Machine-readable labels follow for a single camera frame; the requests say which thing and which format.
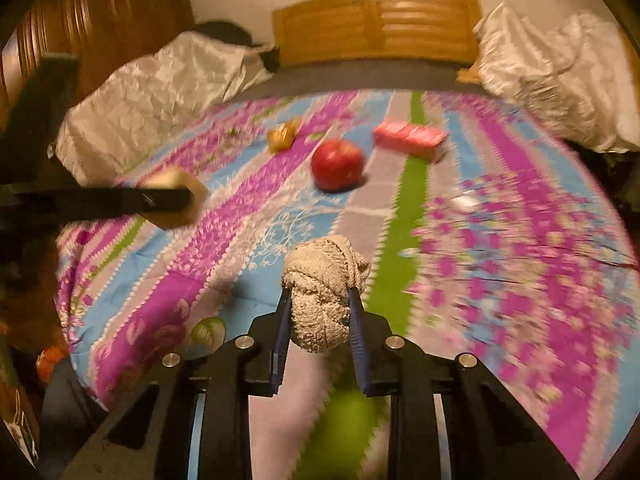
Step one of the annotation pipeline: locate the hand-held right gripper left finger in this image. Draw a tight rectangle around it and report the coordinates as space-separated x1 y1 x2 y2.
60 287 293 480

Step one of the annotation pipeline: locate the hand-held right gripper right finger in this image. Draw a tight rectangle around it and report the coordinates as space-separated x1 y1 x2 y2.
347 287 581 480

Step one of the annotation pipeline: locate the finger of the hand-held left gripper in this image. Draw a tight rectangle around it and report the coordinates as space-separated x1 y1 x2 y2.
65 186 194 222

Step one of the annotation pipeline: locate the small brown cardboard box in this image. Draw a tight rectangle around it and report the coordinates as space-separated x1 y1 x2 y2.
137 166 211 231

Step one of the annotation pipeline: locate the beige knitted cloth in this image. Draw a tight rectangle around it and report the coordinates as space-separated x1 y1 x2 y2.
282 235 371 353

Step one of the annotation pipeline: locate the small white satin cover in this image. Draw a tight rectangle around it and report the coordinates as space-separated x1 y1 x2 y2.
55 30 273 186

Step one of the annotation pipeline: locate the brown wooden wardrobe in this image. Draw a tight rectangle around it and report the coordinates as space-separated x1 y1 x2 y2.
0 0 196 126

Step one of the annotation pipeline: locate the striped floral printed blanket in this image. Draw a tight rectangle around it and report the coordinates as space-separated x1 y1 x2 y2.
55 89 640 480

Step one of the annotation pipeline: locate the yellow crumpled wrapper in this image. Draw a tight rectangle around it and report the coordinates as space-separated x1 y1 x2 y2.
266 117 303 155

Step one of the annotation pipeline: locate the red apple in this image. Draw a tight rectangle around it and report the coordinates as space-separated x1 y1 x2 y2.
311 139 366 192

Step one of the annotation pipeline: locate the orange object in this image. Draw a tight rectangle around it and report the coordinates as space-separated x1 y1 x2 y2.
35 345 68 383

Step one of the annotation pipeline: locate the black cloth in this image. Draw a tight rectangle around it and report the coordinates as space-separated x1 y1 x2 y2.
192 20 281 71

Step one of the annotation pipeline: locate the pink rectangular box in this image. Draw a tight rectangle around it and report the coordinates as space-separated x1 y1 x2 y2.
372 120 450 163

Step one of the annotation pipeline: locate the grey bed mattress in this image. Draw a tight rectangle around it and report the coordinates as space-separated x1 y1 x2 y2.
240 62 486 103

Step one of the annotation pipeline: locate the wooden bed headboard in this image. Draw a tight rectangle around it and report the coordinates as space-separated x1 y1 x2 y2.
271 0 483 68

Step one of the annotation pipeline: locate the large white satin cover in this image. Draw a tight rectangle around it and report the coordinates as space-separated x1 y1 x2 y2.
472 2 640 153

